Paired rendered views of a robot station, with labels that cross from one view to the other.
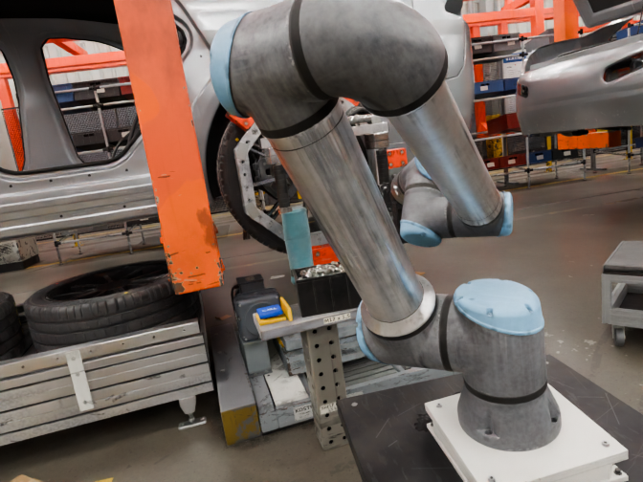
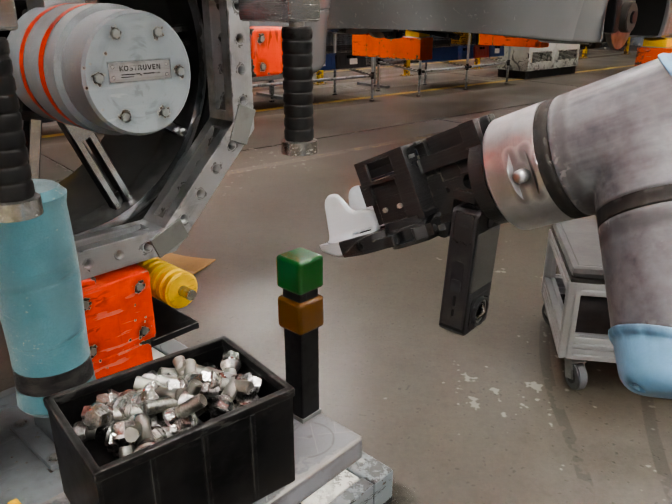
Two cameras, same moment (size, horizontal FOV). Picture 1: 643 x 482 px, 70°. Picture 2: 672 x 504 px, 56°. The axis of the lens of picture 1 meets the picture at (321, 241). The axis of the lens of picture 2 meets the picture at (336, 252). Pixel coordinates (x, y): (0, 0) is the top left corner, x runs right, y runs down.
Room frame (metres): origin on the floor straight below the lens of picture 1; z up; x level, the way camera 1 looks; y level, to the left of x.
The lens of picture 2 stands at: (0.83, 0.14, 0.92)
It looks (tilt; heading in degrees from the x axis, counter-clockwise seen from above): 21 degrees down; 328
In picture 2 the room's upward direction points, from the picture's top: straight up
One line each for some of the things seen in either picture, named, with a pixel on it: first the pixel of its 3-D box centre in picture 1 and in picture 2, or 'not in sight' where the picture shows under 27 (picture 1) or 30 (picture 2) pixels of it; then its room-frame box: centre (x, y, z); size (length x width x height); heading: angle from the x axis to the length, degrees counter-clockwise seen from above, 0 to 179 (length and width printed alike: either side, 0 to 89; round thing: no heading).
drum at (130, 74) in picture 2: not in sight; (93, 68); (1.63, -0.03, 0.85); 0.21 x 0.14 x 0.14; 15
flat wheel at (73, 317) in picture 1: (119, 305); not in sight; (1.90, 0.89, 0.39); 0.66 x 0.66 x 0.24
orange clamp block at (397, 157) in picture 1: (391, 158); (258, 50); (1.78, -0.31, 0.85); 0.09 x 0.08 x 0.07; 105
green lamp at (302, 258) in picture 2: not in sight; (299, 270); (1.41, -0.17, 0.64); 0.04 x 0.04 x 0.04; 15
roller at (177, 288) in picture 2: not in sight; (140, 269); (1.82, -0.10, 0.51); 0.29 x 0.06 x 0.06; 15
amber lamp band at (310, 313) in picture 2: not in sight; (300, 310); (1.41, -0.17, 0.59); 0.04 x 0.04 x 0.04; 15
